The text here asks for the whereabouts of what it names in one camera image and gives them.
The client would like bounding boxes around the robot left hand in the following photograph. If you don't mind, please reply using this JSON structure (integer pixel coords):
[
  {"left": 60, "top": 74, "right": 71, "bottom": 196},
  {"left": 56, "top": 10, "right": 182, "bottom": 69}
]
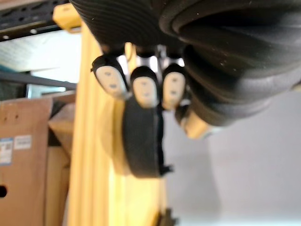
[{"left": 69, "top": 0, "right": 301, "bottom": 140}]

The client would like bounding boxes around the black perforated shelf beam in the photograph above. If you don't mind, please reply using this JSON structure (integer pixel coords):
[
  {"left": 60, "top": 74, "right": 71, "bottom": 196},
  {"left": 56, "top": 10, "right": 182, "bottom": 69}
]
[{"left": 0, "top": 0, "right": 71, "bottom": 42}]

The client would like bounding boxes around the black sole-shaped plastic housing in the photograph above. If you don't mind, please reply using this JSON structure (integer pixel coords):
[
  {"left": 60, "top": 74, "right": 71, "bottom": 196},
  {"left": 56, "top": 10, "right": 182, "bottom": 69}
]
[{"left": 122, "top": 96, "right": 174, "bottom": 179}]

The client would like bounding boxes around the grey metal crossbar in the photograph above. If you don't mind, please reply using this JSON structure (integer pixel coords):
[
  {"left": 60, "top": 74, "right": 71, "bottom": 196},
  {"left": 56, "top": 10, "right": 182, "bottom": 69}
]
[{"left": 0, "top": 70, "right": 78, "bottom": 91}]

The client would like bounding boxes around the plain brown cardboard box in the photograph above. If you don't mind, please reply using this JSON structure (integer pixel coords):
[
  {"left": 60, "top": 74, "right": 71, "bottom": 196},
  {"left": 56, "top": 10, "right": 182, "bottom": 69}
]
[{"left": 45, "top": 103, "right": 76, "bottom": 226}]

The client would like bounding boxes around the small white shipping label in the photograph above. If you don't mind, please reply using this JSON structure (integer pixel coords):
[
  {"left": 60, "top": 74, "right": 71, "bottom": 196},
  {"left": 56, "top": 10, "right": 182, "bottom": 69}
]
[{"left": 14, "top": 135, "right": 32, "bottom": 150}]

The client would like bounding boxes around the brown cardboard box with labels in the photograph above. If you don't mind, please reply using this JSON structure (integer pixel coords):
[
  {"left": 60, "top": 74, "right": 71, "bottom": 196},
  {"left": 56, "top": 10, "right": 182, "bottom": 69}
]
[{"left": 0, "top": 97, "right": 54, "bottom": 226}]

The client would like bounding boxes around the blue and white shipping label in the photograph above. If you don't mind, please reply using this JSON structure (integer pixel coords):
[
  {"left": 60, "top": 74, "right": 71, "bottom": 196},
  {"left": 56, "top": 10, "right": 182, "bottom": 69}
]
[{"left": 0, "top": 137, "right": 13, "bottom": 166}]

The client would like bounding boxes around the yellow shelf corner bracket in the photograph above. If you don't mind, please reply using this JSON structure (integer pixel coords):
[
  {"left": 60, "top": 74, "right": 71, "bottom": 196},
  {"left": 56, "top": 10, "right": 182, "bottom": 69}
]
[{"left": 52, "top": 3, "right": 82, "bottom": 33}]

